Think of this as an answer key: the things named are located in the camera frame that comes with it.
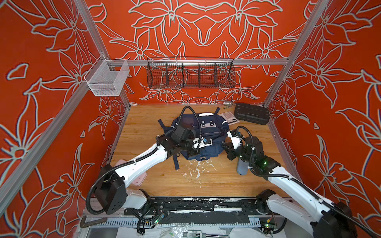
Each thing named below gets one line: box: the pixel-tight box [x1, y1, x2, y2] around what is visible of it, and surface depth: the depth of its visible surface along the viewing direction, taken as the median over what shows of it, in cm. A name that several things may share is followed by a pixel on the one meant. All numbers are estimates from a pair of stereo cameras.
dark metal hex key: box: [79, 215, 108, 229], surface depth 71 cm
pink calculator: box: [218, 111, 241, 125], surface depth 112 cm
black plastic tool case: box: [234, 102, 270, 125], surface depth 109 cm
